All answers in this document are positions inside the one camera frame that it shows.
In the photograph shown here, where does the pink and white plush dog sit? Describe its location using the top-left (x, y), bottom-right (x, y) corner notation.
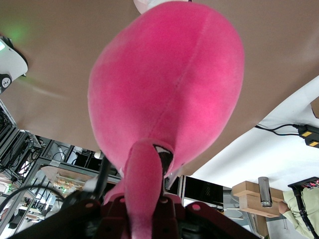
top-left (133, 0), bottom-right (192, 15)

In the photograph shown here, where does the brown table cloth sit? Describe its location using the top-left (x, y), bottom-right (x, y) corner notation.
top-left (0, 0), bottom-right (319, 176)

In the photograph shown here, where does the black computer case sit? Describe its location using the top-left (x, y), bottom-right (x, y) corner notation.
top-left (183, 175), bottom-right (224, 208)

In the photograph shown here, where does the aluminium profile frame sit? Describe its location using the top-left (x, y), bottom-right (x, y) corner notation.
top-left (0, 99), bottom-right (123, 227)

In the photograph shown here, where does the round hot pink plush toy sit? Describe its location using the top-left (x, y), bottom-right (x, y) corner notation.
top-left (87, 0), bottom-right (246, 239)

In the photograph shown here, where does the shiny metal cylinder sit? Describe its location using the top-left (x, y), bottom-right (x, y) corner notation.
top-left (258, 176), bottom-right (273, 208)

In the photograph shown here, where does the person in light green shirt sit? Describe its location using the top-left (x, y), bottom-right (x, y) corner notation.
top-left (281, 185), bottom-right (319, 239)

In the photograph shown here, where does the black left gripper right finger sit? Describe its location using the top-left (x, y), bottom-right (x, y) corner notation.
top-left (159, 194), bottom-right (260, 239)

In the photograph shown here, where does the person's bare hand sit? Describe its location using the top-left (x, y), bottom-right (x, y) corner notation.
top-left (278, 201), bottom-right (291, 215)

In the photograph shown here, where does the wooden block stand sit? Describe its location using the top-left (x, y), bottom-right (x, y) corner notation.
top-left (231, 180), bottom-right (292, 218)

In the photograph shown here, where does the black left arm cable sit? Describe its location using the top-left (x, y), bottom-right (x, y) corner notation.
top-left (0, 156), bottom-right (112, 215)

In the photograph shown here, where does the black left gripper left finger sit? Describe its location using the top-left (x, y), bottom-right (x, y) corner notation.
top-left (9, 195), bottom-right (130, 239)

